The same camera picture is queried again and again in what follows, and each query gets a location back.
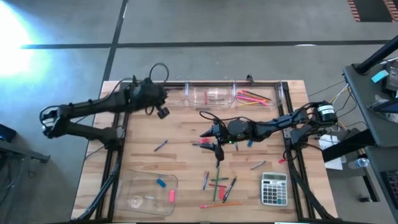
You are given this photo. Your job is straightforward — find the lavender pen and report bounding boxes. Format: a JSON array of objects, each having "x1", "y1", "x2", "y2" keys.
[{"x1": 250, "y1": 160, "x2": 267, "y2": 171}]

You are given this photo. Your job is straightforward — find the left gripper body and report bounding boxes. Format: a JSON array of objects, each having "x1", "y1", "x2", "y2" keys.
[{"x1": 126, "y1": 77, "x2": 170, "y2": 120}]

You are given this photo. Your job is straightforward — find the dark green pencil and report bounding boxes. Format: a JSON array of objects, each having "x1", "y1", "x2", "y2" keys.
[{"x1": 241, "y1": 89, "x2": 272, "y2": 101}]

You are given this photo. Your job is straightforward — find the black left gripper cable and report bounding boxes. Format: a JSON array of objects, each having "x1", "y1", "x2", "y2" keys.
[{"x1": 144, "y1": 62, "x2": 170, "y2": 116}]

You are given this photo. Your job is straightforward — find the black box on floor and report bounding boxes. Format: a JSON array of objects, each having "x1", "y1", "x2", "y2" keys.
[{"x1": 0, "y1": 123, "x2": 18, "y2": 143}]

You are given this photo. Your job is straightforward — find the blue sticky note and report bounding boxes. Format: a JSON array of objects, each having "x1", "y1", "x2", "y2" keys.
[{"x1": 371, "y1": 69, "x2": 390, "y2": 84}]

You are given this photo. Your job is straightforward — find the large clear plastic bin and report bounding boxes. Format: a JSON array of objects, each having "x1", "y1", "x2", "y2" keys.
[{"x1": 114, "y1": 169, "x2": 179, "y2": 217}]

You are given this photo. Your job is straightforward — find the clear water bottle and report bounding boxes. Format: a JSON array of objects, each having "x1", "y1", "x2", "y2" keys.
[{"x1": 348, "y1": 157, "x2": 370, "y2": 170}]

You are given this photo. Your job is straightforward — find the black box device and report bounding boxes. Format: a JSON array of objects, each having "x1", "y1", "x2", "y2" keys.
[{"x1": 381, "y1": 59, "x2": 398, "y2": 98}]

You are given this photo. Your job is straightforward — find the dark tablet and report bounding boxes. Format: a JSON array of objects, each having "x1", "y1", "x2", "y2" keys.
[{"x1": 368, "y1": 98, "x2": 398, "y2": 114}]

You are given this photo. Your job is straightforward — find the white paper sheet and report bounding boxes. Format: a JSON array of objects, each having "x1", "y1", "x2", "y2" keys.
[{"x1": 317, "y1": 133, "x2": 348, "y2": 171}]

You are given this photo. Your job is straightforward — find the grey desk calculator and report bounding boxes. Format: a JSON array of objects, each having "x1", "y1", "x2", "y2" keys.
[{"x1": 261, "y1": 172, "x2": 289, "y2": 207}]

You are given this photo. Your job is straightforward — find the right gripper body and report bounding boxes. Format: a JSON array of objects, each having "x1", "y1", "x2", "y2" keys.
[{"x1": 212, "y1": 119, "x2": 230, "y2": 162}]

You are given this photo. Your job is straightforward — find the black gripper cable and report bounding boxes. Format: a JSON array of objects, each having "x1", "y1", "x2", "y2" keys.
[
  {"x1": 144, "y1": 62, "x2": 170, "y2": 116},
  {"x1": 198, "y1": 111, "x2": 250, "y2": 126}
]

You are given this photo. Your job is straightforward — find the black floor cable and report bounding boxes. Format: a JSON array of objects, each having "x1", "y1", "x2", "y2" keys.
[{"x1": 307, "y1": 80, "x2": 346, "y2": 97}]

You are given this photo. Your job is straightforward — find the black desk support beam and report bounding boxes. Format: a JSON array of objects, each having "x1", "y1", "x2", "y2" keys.
[{"x1": 322, "y1": 129, "x2": 379, "y2": 163}]

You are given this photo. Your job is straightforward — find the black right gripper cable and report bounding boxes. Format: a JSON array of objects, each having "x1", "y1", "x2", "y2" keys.
[{"x1": 198, "y1": 111, "x2": 250, "y2": 126}]

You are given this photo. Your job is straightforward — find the black diagonal pole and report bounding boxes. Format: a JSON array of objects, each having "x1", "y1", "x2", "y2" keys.
[{"x1": 354, "y1": 36, "x2": 398, "y2": 75}]

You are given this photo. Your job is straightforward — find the white cable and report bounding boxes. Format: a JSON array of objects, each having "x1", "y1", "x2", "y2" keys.
[{"x1": 332, "y1": 83, "x2": 351, "y2": 103}]

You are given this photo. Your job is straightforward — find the black mat with striped edges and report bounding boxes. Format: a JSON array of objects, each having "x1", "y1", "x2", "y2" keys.
[{"x1": 347, "y1": 0, "x2": 398, "y2": 23}]

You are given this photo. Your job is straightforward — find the black floor stand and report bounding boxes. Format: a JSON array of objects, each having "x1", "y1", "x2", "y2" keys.
[{"x1": 0, "y1": 140, "x2": 50, "y2": 200}]

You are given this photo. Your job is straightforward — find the grey side desk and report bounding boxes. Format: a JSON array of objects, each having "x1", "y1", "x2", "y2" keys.
[{"x1": 343, "y1": 60, "x2": 398, "y2": 224}]

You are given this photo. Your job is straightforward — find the black and silver pen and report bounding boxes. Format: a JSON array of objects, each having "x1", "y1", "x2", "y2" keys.
[{"x1": 223, "y1": 175, "x2": 238, "y2": 204}]

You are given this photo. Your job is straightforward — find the dark keyboard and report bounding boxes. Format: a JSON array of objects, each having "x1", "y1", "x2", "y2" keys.
[{"x1": 381, "y1": 169, "x2": 398, "y2": 215}]

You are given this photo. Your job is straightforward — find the yellow cable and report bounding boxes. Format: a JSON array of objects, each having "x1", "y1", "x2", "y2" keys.
[{"x1": 329, "y1": 92, "x2": 348, "y2": 131}]

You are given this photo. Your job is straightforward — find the orange pencil with pink eraser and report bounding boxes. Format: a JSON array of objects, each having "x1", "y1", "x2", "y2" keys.
[
  {"x1": 199, "y1": 201, "x2": 243, "y2": 209},
  {"x1": 238, "y1": 91, "x2": 270, "y2": 103}
]

